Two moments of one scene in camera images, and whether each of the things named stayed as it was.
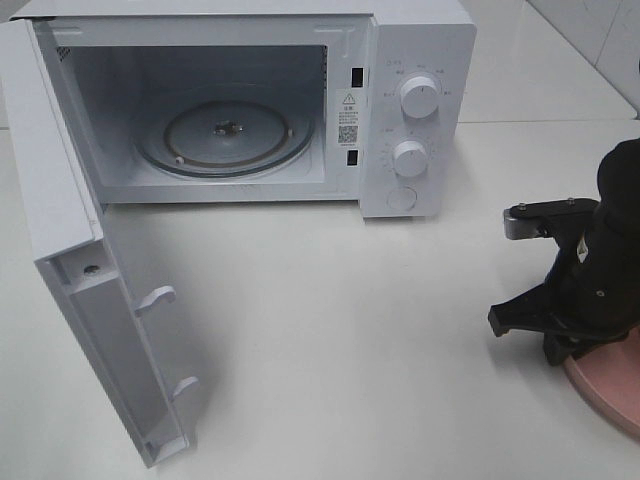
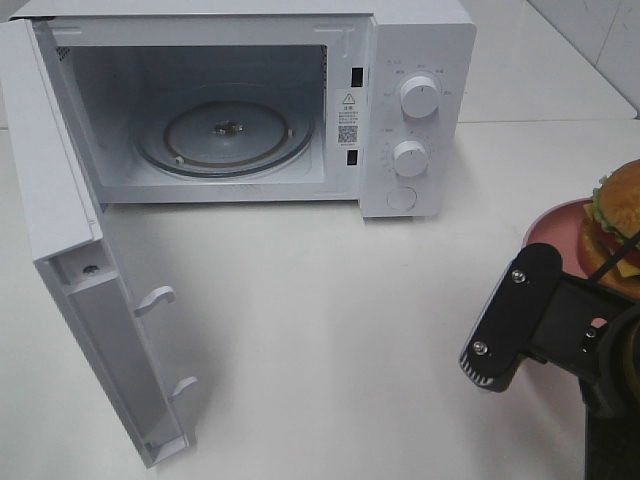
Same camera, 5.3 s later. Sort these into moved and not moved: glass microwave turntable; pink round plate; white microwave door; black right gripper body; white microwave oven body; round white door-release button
Moved: pink round plate; black right gripper body
Not moved: white microwave oven body; white microwave door; round white door-release button; glass microwave turntable
